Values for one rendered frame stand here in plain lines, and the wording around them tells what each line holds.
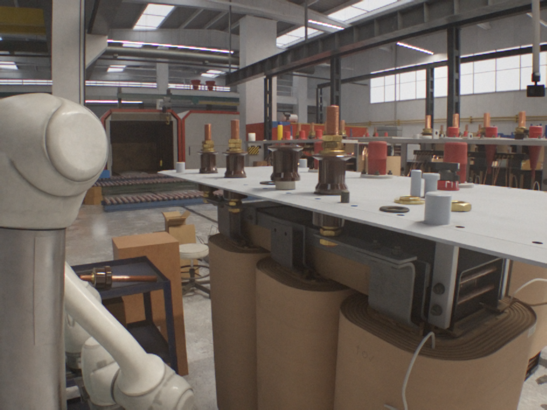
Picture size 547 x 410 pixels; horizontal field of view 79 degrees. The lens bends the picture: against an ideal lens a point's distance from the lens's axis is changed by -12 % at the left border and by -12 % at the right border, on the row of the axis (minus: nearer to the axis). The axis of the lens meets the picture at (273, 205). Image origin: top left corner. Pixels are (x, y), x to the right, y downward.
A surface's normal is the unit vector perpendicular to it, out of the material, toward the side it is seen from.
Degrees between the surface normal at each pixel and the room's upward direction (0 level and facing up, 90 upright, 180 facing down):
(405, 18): 90
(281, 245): 90
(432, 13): 90
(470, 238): 11
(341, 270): 90
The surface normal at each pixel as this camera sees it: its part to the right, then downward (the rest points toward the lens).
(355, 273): -0.86, 0.08
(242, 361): -0.29, 0.15
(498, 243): -0.16, -0.96
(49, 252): 0.89, 0.06
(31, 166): 0.08, 0.38
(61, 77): 0.51, 0.13
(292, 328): -0.63, 0.12
